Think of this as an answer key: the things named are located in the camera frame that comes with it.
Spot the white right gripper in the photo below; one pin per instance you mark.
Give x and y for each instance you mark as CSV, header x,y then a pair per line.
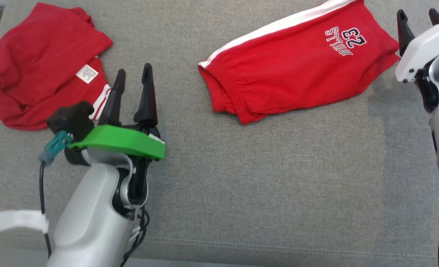
x,y
423,48

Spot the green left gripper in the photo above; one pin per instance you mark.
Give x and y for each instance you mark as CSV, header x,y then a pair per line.
x,y
123,142

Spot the red white basketball jersey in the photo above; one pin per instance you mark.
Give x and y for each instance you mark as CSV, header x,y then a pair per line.
x,y
37,55

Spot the red shorts with white stripe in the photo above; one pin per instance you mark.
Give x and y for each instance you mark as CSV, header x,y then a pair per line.
x,y
297,70

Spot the grey fabric sofa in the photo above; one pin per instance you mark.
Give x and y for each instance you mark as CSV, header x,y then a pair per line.
x,y
260,178

